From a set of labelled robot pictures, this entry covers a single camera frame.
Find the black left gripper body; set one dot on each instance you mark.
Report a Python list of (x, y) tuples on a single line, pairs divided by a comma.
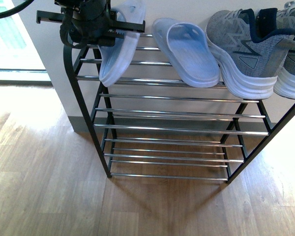
[(86, 22)]

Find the light blue slide sandal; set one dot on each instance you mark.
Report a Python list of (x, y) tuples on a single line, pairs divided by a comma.
[(116, 59), (185, 46)]

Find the grey sneaker white sole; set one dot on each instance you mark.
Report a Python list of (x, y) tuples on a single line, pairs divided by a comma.
[(285, 85)]

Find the black metal shoe rack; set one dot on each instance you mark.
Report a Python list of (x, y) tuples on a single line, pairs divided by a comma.
[(160, 128)]

